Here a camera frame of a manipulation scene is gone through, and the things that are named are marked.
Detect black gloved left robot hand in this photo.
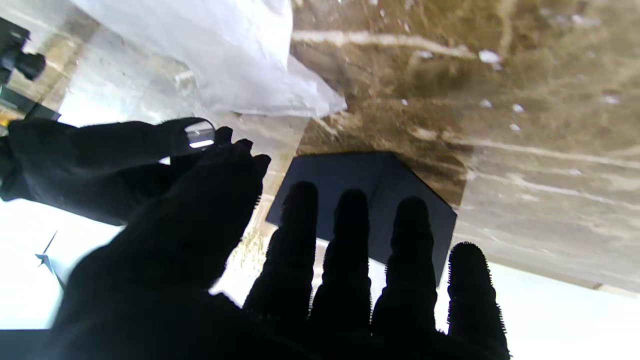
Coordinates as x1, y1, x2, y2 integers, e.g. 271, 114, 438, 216
47, 140, 511, 360

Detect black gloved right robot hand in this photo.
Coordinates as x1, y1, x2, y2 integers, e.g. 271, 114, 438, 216
0, 117, 235, 226

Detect translucent white glove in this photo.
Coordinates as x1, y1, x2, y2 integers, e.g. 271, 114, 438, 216
70, 0, 348, 119

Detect black box with pink inside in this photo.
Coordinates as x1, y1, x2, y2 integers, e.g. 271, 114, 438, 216
265, 152, 458, 288

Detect red and black right arm cables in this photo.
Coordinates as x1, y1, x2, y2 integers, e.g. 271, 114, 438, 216
0, 17, 47, 85

